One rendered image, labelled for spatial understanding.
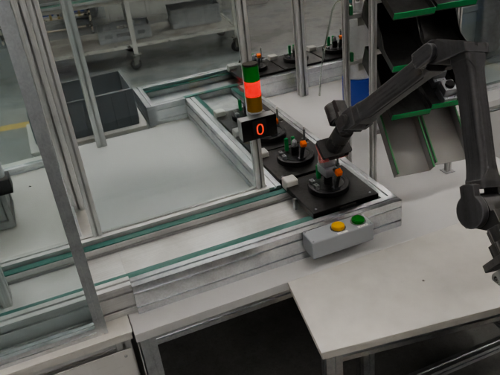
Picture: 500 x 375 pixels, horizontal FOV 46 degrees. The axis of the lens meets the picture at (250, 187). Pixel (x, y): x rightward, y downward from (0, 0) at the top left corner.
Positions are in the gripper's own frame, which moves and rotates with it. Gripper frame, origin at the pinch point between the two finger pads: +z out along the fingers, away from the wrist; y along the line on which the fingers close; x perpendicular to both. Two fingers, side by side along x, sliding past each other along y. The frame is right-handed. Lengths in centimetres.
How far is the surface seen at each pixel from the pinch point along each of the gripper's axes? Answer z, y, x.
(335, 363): -11, 29, 60
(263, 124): -4.8, 17.6, -15.7
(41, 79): 10, 79, -61
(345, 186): 3.5, -3.6, 10.0
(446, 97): -16.4, -40.0, -2.4
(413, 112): -15.7, -26.8, -0.8
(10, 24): -63, 82, -24
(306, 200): 6.2, 10.1, 9.7
